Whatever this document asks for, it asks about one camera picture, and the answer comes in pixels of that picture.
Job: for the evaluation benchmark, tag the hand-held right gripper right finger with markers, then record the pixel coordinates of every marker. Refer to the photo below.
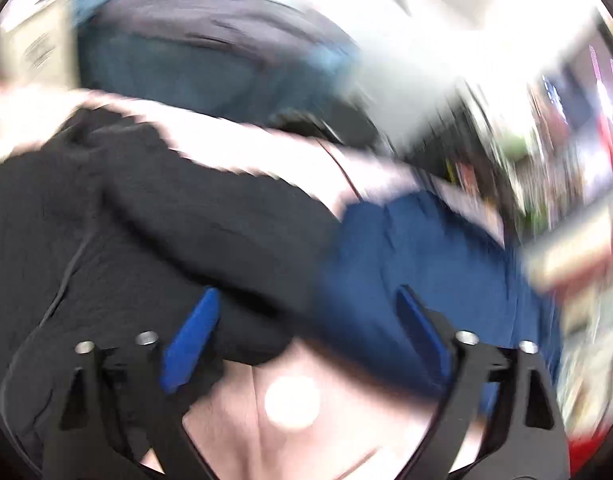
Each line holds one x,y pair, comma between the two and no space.
422,340

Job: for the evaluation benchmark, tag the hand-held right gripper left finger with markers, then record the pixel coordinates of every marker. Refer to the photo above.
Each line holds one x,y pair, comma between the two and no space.
191,342

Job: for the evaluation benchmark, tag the black quilted jacket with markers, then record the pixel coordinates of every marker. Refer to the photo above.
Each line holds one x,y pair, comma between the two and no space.
136,235

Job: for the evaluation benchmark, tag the pink polka dot blanket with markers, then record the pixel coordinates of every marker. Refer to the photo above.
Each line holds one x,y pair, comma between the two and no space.
226,422

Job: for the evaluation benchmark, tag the navy blue garment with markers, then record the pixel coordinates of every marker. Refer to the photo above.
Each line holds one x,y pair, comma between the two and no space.
411,250

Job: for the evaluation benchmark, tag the teal garment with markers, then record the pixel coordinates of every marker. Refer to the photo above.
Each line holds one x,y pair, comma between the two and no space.
186,82

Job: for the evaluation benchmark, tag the dark grey garment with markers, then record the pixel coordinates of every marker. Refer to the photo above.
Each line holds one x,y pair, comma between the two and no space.
186,15

